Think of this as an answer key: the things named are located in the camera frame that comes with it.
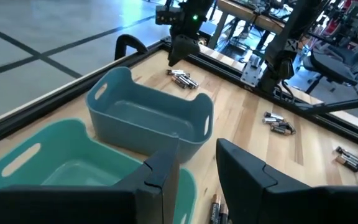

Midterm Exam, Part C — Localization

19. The green plastic bin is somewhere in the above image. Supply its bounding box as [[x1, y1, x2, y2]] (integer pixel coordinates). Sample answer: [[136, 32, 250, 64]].
[[0, 118, 198, 224]]

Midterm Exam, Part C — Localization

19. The blue plastic bin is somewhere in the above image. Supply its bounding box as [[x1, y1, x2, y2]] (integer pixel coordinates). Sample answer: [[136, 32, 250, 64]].
[[85, 66, 214, 164]]

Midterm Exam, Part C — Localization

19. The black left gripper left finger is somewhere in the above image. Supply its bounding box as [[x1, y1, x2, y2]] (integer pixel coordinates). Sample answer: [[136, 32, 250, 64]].
[[0, 138, 180, 224]]

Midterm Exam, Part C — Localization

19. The grey office chair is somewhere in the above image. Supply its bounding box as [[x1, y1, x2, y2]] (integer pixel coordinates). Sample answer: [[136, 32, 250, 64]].
[[303, 43, 358, 94]]

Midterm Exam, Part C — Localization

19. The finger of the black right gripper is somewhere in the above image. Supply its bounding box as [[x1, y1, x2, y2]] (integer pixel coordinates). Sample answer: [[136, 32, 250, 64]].
[[181, 34, 202, 58], [167, 39, 188, 68]]

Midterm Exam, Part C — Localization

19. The black aluminium table frame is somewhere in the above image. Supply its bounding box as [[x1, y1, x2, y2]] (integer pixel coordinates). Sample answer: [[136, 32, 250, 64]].
[[0, 32, 358, 153]]

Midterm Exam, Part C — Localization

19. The black table clamp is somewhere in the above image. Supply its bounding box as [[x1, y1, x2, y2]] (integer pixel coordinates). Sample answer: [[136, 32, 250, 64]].
[[114, 33, 149, 62]]

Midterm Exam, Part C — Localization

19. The silver mounting plate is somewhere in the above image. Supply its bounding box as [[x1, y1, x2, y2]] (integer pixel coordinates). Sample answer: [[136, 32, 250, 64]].
[[240, 54, 262, 88]]

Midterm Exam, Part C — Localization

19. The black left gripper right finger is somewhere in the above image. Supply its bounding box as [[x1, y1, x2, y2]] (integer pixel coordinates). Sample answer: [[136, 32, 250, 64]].
[[216, 139, 358, 224]]

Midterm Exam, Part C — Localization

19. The wooden workbench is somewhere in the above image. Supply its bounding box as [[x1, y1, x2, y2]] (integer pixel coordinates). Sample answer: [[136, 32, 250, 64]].
[[216, 0, 287, 50]]

